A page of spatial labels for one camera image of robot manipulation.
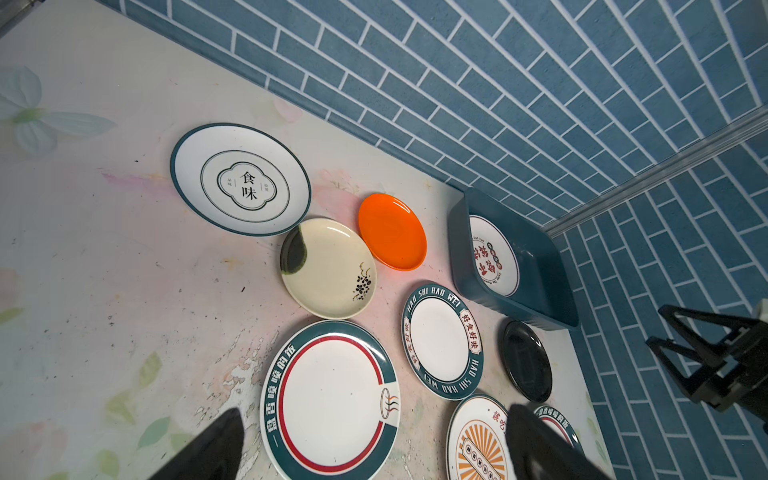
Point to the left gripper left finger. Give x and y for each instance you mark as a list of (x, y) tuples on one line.
[(214, 454)]

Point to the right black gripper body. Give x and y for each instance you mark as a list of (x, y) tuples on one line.
[(745, 384)]

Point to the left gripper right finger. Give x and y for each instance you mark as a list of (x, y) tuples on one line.
[(538, 452)]

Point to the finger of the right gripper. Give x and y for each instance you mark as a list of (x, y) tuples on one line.
[(705, 335), (705, 384)]

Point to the white plate orange sunburst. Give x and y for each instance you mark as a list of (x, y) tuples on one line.
[(476, 446)]

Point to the white plate green red rim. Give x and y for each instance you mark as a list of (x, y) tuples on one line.
[(330, 404)]

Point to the white plate red characters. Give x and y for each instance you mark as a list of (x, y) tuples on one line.
[(494, 258)]

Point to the teal plastic bin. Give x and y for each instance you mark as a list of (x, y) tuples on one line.
[(544, 297)]

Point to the small black plate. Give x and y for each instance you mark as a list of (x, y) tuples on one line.
[(526, 361)]

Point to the white plate hao shi rim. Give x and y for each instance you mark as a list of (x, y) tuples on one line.
[(442, 342)]

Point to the cream plate black brushstroke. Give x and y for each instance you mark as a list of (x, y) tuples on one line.
[(328, 269)]

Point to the small orange plate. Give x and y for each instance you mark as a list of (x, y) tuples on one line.
[(392, 231)]

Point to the white plate green cloud motif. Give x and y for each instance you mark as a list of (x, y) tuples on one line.
[(241, 179)]

